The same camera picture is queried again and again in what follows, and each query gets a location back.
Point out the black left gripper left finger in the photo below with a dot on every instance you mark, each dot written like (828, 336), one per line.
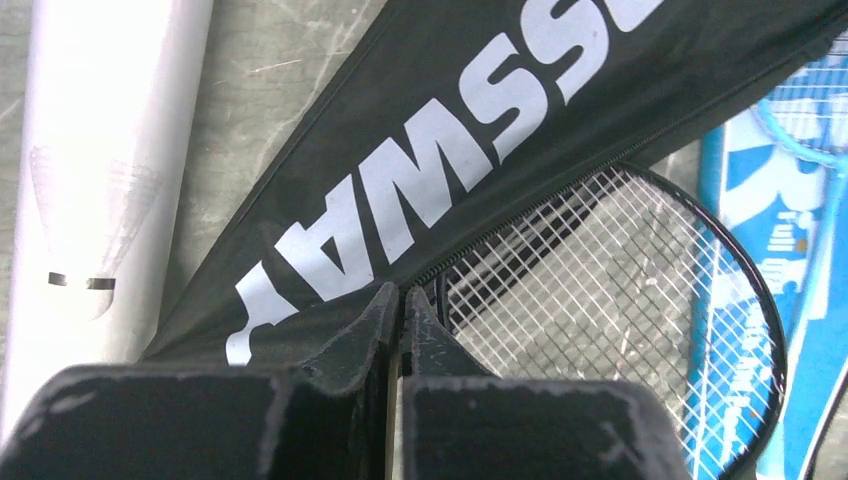
(324, 416)

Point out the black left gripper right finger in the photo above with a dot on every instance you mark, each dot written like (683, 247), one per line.
(461, 422)

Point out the black badminton racket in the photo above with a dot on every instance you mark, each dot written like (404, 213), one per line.
(624, 276)

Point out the black racket cover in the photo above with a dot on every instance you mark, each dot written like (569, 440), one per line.
(448, 116)

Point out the white shuttlecock tube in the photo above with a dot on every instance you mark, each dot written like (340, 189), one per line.
(110, 99)

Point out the blue white badminton racket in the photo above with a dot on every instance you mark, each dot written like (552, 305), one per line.
(806, 118)

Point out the blue racket cover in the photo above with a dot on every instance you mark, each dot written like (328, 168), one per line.
(740, 174)

